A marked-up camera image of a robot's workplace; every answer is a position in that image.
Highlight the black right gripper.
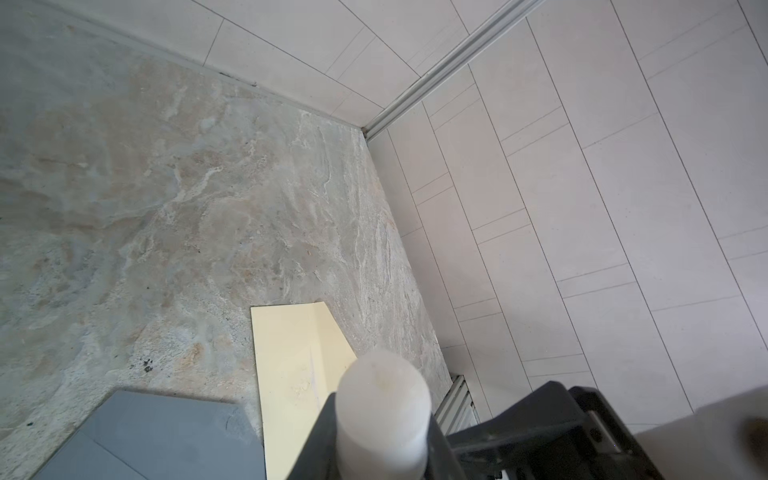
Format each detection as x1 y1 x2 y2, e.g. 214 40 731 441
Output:
446 381 663 479

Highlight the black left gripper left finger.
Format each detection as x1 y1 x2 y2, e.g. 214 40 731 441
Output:
286 393 339 480

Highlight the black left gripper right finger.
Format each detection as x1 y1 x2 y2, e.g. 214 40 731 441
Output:
424 416 467 480

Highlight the white glue stick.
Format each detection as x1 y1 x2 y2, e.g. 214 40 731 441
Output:
335 349 431 479

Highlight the cream yellow envelope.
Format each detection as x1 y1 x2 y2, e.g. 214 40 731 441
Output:
251 302 356 479

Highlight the grey envelope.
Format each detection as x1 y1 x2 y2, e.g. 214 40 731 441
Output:
34 390 266 479

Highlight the metal corner profile right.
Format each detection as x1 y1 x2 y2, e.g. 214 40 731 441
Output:
361 0 543 140

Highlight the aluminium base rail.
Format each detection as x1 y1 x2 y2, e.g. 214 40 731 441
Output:
434 375 480 437

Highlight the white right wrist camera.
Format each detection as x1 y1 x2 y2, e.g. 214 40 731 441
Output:
636 387 767 479

